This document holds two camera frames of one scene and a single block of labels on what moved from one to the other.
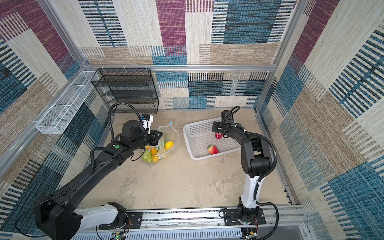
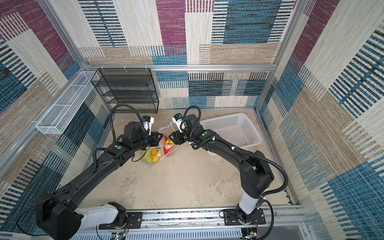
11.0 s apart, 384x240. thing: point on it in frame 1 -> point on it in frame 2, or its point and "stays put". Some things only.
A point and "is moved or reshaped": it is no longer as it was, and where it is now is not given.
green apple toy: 147,156 stays put
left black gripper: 155,138 stays put
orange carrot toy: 154,151 stays put
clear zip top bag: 169,140 stays put
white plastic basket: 198,136 is moved or reshaped
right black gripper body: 218,126 -> 181,137
